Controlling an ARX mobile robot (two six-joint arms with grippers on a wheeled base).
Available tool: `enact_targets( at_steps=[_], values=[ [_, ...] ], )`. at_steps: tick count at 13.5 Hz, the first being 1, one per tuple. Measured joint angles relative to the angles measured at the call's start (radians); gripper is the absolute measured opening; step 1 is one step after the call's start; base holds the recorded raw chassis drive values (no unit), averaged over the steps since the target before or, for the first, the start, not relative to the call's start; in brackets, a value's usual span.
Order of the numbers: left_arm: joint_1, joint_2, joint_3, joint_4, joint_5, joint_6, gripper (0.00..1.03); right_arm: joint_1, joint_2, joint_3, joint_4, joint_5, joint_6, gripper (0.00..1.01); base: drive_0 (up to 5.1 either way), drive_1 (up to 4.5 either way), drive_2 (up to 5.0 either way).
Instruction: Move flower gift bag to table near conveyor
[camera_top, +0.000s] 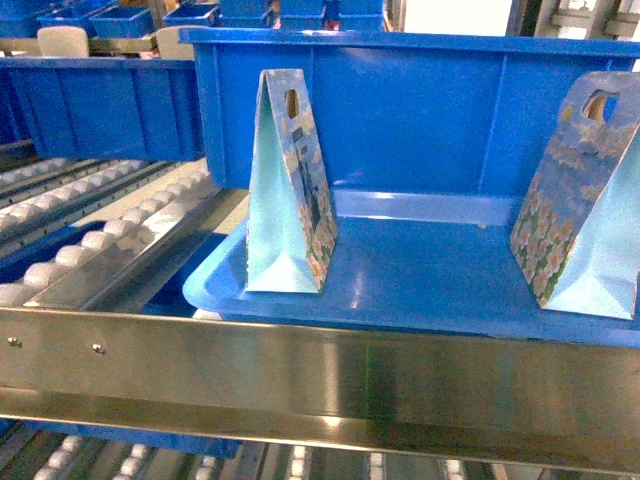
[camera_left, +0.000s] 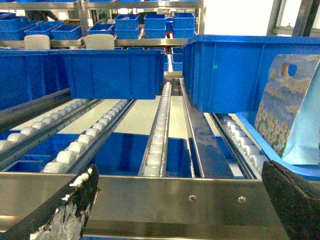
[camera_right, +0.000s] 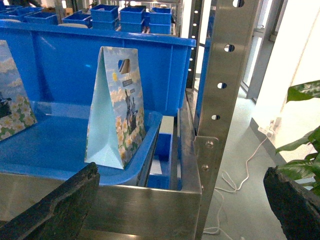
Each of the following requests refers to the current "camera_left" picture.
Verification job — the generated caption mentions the light blue tray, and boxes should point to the light blue tray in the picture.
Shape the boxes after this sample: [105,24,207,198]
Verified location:
[235,111,320,182]

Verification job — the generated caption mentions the white roller track centre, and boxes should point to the white roller track centre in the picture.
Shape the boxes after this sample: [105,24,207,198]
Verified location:
[138,82,172,177]

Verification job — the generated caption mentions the grey office chair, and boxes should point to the grey office chair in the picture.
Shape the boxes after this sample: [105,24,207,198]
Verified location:
[24,34,51,50]
[84,34,115,50]

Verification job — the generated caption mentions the white roller track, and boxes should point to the white roller track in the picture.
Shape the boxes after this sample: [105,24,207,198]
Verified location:
[41,99,136,174]
[138,82,172,177]

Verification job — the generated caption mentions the steel front shelf rail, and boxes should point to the steel front shelf rail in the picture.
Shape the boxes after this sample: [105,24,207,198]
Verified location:
[0,171,291,240]

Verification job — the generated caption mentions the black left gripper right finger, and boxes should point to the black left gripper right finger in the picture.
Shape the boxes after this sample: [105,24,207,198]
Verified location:
[261,160,320,240]

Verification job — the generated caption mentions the large blue bin right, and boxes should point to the large blue bin right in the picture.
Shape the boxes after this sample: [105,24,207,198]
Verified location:
[182,34,320,114]

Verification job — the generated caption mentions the white roller track left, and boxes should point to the white roller track left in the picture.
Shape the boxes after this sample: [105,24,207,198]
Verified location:
[41,99,136,174]

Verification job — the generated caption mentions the blue bin far left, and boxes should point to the blue bin far left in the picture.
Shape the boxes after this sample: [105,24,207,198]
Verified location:
[0,48,69,110]

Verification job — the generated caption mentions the flower print gift bag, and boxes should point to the flower print gift bag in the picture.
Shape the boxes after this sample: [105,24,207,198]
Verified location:
[254,54,320,165]

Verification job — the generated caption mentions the blue bin centre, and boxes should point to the blue bin centre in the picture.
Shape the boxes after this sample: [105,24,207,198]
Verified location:
[56,49,165,100]

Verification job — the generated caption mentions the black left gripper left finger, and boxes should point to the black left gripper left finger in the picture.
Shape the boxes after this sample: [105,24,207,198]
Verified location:
[0,164,100,240]

